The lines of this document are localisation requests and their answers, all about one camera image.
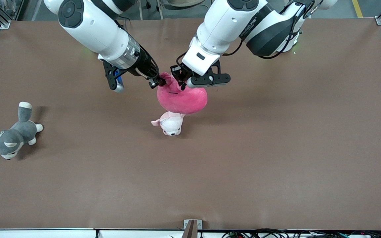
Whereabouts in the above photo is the grey husky plush toy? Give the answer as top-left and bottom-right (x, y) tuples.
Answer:
(0, 101), (44, 161)

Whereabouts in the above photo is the white table edge rail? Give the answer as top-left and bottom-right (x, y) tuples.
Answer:
(0, 227), (381, 238)

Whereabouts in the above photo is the pale pink white plush dog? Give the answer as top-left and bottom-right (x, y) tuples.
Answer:
(151, 111), (185, 137)

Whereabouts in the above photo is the beige round stool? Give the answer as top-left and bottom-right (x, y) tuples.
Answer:
(157, 0), (211, 20)

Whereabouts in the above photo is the tangled black cable bundle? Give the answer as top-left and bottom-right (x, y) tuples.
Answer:
(221, 228), (381, 238)

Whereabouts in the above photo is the paper table cover sheet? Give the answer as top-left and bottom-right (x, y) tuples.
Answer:
(0, 18), (381, 231)

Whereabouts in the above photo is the pink round plush toy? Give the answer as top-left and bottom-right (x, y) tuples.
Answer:
(156, 72), (208, 115)

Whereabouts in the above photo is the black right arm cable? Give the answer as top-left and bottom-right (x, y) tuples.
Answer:
(134, 63), (160, 81)

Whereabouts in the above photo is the metal bracket with brown post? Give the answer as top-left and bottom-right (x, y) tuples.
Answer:
(183, 219), (203, 238)

